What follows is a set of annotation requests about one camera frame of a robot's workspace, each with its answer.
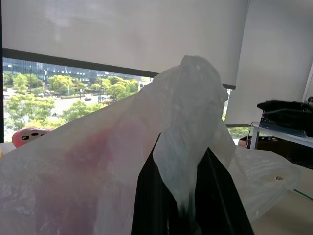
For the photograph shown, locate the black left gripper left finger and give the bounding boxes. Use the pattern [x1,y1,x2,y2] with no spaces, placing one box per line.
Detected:
[131,133,197,235]

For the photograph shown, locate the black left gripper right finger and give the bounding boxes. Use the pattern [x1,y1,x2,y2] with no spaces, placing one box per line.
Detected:
[195,148,255,235]

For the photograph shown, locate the white translucent plastic bag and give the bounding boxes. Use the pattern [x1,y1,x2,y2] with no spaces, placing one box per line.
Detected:
[0,54,302,235]

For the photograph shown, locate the white side table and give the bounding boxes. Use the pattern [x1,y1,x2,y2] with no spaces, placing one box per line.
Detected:
[249,121,313,150]

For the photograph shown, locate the black equipment on table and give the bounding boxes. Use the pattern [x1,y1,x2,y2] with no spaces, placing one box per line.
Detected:
[256,97,313,138]

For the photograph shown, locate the pink plush toy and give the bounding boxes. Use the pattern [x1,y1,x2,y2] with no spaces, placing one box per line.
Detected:
[11,126,52,149]

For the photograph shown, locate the narrow white roller blind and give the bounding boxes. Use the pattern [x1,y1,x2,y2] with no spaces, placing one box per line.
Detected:
[224,0,308,127]

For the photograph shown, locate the wide white roller blind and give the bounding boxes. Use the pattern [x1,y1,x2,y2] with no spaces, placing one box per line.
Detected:
[1,0,250,90]

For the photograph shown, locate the green cable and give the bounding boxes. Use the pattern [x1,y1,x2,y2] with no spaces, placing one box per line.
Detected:
[293,188,313,200]

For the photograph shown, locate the dark window frame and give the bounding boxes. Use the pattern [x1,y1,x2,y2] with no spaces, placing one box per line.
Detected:
[0,0,5,144]

